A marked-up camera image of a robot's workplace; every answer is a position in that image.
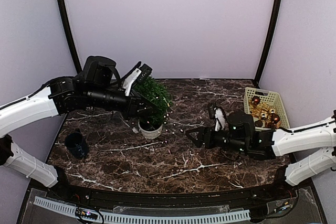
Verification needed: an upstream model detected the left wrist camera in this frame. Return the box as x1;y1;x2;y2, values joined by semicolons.
137;63;152;84

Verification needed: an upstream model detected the dark blue cup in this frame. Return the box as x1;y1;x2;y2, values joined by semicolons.
65;129;89;159

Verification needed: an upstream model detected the left black frame post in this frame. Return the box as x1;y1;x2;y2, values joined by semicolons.
57;0;82;73

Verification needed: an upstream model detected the black frame post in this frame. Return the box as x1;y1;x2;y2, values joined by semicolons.
253;0;281;88
57;0;82;73

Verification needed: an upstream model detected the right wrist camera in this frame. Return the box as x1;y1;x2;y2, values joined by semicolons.
207;102;216;119

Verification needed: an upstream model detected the black front table rail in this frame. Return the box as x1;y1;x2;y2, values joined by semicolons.
47;163;298;209

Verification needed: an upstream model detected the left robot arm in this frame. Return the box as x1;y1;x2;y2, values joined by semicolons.
1;56;156;201

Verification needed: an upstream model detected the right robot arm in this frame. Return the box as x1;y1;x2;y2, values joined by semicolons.
185;110;335;200

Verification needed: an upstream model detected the grey slotted cable duct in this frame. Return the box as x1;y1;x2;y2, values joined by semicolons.
33;196;251;223

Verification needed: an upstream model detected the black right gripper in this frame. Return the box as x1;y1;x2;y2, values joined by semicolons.
186;125;248;153

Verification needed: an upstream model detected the small green christmas tree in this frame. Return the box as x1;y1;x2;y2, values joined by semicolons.
134;76;172;140

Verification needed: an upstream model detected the beige perforated plastic basket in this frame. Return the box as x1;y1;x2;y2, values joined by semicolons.
244;88;290;131

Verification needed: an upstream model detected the right black frame post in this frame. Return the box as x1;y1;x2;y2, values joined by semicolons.
253;0;281;88

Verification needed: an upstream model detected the gold bauble ornament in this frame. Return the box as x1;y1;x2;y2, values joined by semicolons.
259;111;268;120

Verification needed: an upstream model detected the fairy light string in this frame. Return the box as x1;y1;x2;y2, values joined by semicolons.
132;95;200;172

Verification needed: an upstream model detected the gold tinsel garland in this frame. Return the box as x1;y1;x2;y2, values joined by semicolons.
249;102;281;129

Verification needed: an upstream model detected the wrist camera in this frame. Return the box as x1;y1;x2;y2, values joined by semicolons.
207;102;216;119
137;63;152;84

